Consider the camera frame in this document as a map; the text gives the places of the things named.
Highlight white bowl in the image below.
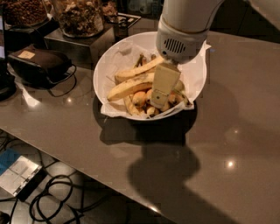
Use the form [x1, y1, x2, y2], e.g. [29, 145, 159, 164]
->
[92, 31, 207, 122]

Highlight upper back banana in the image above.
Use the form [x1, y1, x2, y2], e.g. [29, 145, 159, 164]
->
[115, 56, 164, 82]

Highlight black cable on table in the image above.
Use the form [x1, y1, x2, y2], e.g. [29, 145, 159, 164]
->
[46, 64, 78, 98]

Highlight glass jar of granola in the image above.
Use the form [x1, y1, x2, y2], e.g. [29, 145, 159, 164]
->
[51, 0, 104, 38]

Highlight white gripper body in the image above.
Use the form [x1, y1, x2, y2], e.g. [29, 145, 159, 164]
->
[156, 14, 209, 64]

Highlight black device with label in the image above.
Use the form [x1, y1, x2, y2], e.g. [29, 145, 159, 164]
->
[8, 45, 74, 89]

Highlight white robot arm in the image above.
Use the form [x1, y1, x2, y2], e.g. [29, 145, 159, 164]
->
[151, 0, 225, 109]

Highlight white blue box on floor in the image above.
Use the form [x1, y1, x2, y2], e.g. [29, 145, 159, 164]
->
[0, 149, 45, 201]

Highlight glass jar of nuts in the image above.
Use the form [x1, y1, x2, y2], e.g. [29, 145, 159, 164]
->
[0, 0, 47, 26]

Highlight metal stand block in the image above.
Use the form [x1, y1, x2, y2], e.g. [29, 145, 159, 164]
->
[45, 24, 115, 69]

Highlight large front banana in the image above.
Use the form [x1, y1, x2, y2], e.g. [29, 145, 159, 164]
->
[107, 73, 188, 103]

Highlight black cables on floor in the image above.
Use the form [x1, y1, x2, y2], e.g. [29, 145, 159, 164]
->
[0, 129, 117, 224]

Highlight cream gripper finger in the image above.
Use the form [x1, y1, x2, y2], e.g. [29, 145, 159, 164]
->
[150, 62, 180, 109]

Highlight white paper liner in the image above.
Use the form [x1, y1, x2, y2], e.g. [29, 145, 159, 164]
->
[100, 27, 212, 120]

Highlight bunch of small bananas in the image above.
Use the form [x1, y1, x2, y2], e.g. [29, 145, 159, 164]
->
[123, 88, 188, 118]

